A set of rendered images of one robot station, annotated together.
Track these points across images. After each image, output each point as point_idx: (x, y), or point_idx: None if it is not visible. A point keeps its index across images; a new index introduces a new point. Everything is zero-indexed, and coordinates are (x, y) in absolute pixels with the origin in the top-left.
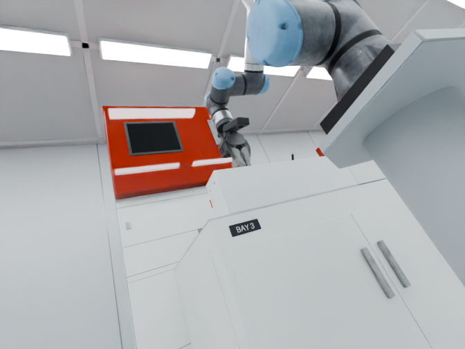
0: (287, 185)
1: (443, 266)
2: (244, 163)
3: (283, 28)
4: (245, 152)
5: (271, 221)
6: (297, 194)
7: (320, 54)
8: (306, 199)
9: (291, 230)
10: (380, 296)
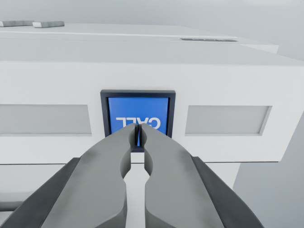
0: (60, 44)
1: None
2: (147, 126)
3: None
4: (95, 177)
5: (156, 38)
6: (58, 40)
7: None
8: (45, 38)
9: (127, 35)
10: (70, 26)
